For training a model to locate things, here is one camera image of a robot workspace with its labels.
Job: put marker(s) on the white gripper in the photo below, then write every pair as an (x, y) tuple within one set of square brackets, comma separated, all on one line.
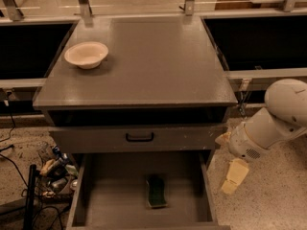
[(242, 143)]

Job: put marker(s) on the green yellow sponge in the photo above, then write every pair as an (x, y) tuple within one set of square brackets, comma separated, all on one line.
[(156, 192)]

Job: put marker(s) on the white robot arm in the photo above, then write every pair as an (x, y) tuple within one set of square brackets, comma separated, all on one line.
[(283, 118)]

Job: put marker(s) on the grey top drawer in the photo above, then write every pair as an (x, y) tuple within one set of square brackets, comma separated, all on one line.
[(99, 139)]

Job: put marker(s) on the grey cabinet with counter top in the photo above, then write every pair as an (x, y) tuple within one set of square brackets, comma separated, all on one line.
[(158, 71)]

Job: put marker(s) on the grey open middle drawer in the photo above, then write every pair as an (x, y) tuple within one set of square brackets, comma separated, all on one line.
[(112, 193)]

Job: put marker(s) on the white bowl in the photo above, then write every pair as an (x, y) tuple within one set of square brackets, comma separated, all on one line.
[(86, 55)]

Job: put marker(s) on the black drawer handle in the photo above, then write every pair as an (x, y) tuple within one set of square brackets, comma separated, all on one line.
[(139, 139)]

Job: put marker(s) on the wire basket of clutter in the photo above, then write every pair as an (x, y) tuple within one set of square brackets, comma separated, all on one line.
[(58, 177)]

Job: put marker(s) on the black stand post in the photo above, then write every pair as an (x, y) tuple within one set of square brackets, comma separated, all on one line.
[(30, 198)]

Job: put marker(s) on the metal rail frame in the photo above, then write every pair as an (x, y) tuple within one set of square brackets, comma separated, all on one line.
[(29, 12)]

